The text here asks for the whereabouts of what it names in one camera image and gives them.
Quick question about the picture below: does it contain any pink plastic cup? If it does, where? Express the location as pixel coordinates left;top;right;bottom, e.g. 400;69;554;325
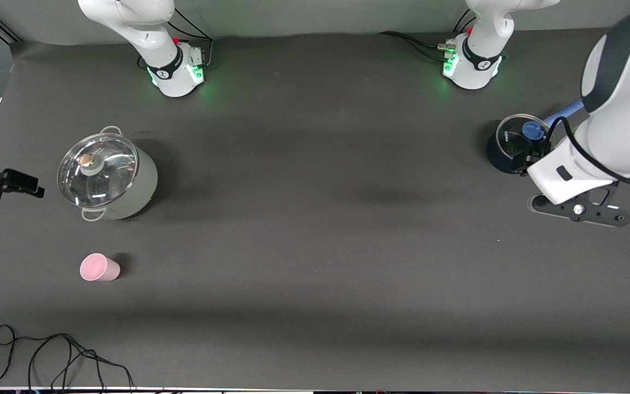
79;252;121;282

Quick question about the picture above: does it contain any glass lid with blue knob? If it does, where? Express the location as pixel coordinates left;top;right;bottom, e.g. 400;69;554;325
495;114;555;165

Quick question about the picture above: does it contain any dark grey table mat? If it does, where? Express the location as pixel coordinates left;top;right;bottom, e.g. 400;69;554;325
0;27;630;390

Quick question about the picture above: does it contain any dark saucepan with blue handle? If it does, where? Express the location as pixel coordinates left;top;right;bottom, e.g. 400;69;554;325
486;98;586;175

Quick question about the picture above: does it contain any grey two-handled cooking pot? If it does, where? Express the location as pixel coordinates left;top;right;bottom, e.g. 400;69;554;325
57;126;159;222

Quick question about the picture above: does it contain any black base cable bundle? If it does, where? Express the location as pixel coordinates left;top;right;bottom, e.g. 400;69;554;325
137;11;215;70
378;8;477;62

